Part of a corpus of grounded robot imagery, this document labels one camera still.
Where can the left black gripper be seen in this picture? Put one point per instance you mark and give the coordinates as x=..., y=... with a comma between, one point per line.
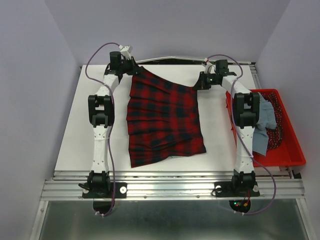
x=134, y=68

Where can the aluminium front rail frame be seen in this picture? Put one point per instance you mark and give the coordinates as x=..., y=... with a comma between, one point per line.
x=172, y=185

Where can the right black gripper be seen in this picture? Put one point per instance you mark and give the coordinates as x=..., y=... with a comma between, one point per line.
x=200, y=83

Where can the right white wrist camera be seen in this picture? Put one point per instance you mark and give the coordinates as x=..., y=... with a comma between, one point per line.
x=208, y=67

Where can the aluminium right side rail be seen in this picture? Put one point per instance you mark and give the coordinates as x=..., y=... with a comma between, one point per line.
x=255, y=76

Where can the red plastic bin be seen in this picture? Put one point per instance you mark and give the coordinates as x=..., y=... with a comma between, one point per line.
x=289, y=153

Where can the red navy plaid skirt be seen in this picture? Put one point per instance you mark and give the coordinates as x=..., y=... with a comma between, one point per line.
x=162, y=120

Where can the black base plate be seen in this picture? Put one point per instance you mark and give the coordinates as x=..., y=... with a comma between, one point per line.
x=226, y=189
x=104, y=193

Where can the dark red dotted skirt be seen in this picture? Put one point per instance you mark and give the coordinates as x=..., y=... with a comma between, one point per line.
x=275, y=135

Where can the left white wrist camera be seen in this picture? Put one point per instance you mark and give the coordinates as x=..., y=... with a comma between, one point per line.
x=126, y=51

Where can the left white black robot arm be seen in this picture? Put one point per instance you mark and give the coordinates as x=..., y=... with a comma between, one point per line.
x=101, y=112

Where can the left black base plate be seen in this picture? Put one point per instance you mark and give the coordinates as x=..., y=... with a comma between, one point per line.
x=104, y=193

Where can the light blue denim skirt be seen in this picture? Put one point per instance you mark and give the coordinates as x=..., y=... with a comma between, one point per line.
x=267, y=120

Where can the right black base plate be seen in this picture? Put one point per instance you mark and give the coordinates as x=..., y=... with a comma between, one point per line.
x=226, y=189

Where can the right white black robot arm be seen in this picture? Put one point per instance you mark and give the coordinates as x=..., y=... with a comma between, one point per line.
x=244, y=113

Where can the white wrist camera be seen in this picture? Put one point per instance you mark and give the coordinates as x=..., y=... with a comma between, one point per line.
x=208, y=67
x=126, y=51

